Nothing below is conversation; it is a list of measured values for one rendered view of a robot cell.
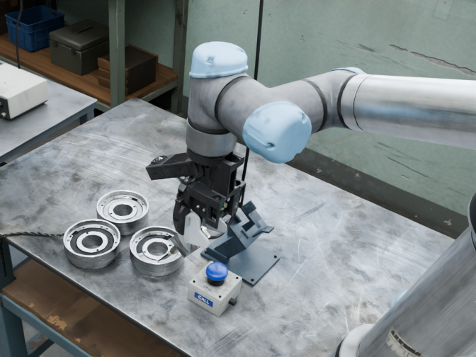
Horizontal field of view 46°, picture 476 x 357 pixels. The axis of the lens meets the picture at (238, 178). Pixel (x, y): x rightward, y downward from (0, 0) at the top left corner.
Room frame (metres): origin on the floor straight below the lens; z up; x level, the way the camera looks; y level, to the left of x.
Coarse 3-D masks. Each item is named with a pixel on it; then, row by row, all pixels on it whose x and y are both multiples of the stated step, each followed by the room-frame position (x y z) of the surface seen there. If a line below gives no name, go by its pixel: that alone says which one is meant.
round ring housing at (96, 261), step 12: (72, 228) 0.79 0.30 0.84; (84, 228) 0.80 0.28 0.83; (108, 228) 0.81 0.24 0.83; (84, 240) 0.78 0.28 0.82; (96, 240) 0.79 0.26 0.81; (72, 252) 0.72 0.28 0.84; (108, 252) 0.74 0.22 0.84; (84, 264) 0.72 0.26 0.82; (96, 264) 0.72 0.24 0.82; (108, 264) 0.74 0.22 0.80
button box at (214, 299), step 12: (204, 276) 0.71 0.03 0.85; (228, 276) 0.71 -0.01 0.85; (192, 288) 0.68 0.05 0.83; (204, 288) 0.68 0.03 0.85; (216, 288) 0.68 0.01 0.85; (228, 288) 0.69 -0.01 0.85; (192, 300) 0.68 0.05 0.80; (204, 300) 0.67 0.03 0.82; (216, 300) 0.66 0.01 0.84; (228, 300) 0.68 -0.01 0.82; (216, 312) 0.66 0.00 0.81
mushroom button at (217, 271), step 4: (212, 264) 0.71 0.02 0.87; (216, 264) 0.71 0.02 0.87; (220, 264) 0.71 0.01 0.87; (224, 264) 0.72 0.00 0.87; (208, 268) 0.70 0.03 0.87; (212, 268) 0.70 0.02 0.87; (216, 268) 0.70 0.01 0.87; (220, 268) 0.70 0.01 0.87; (224, 268) 0.70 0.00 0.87; (208, 272) 0.69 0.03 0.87; (212, 272) 0.69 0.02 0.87; (216, 272) 0.69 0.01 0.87; (220, 272) 0.69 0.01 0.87; (224, 272) 0.70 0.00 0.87; (208, 276) 0.69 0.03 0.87; (212, 276) 0.68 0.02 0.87; (216, 276) 0.68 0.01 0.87; (220, 276) 0.69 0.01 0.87; (224, 276) 0.69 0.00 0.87; (216, 280) 0.68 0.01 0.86
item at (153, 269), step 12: (144, 228) 0.81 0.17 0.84; (156, 228) 0.82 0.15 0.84; (168, 228) 0.82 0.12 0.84; (132, 240) 0.78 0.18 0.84; (156, 240) 0.80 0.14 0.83; (132, 252) 0.74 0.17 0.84; (144, 252) 0.76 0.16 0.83; (144, 264) 0.73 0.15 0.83; (156, 264) 0.72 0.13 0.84; (168, 264) 0.73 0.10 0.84; (180, 264) 0.75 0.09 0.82
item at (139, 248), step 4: (148, 236) 0.81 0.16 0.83; (152, 236) 0.81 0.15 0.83; (156, 236) 0.81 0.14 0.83; (160, 236) 0.81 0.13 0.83; (164, 236) 0.81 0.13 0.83; (168, 236) 0.81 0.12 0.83; (140, 240) 0.79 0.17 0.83; (144, 240) 0.79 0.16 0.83; (148, 240) 0.79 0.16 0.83; (140, 244) 0.78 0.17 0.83; (136, 248) 0.77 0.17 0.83; (140, 248) 0.77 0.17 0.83; (140, 252) 0.76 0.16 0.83
